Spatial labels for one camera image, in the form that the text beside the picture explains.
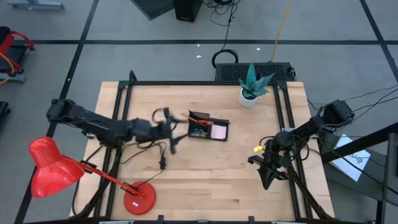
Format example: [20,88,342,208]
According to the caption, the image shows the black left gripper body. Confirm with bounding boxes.
[133,117,175,146]

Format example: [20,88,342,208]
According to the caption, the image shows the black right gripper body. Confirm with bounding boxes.
[257,144,292,175]

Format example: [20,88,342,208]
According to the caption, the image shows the orange pencil with eraser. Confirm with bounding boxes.
[181,113,203,124]

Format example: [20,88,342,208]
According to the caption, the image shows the pink sticky note pad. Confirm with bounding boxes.
[211,124,228,140]

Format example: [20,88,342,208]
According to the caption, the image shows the black mesh desk organizer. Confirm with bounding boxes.
[187,110,231,142]

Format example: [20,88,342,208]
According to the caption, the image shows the black perforated computer case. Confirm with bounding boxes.
[215,62,295,83]

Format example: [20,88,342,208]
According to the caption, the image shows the white printed paper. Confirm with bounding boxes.
[329,133,372,182]

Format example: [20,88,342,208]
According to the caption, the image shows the snake plant in white pot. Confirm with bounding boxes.
[238,62,275,109]

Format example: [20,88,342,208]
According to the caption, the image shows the black speaker box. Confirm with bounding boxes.
[173,0,203,23]

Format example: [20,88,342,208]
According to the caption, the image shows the black metal stand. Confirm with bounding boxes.
[320,121,398,224]

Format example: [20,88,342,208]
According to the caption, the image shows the red desk lamp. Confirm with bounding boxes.
[28,136,157,216]

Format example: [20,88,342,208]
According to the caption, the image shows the dark grey panel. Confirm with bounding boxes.
[130,0,175,21]

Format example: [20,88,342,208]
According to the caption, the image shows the red and black cart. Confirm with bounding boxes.
[0,26,35,84]

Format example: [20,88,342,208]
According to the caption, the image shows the grey furniture base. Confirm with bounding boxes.
[7,0,65,10]

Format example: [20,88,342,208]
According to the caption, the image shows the black left camera cable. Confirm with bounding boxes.
[151,108,170,125]

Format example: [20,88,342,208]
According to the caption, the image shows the black camera cable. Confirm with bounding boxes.
[151,108,170,125]
[258,134,310,162]

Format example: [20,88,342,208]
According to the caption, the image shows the black right camera cable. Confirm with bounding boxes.
[258,134,310,162]

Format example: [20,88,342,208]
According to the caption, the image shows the black aluminium table frame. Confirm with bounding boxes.
[71,70,335,224]

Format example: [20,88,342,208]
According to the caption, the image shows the black coiled cable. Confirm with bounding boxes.
[210,0,240,69]

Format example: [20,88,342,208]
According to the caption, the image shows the yellow cable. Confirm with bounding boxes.
[269,0,294,63]
[0,52,15,85]

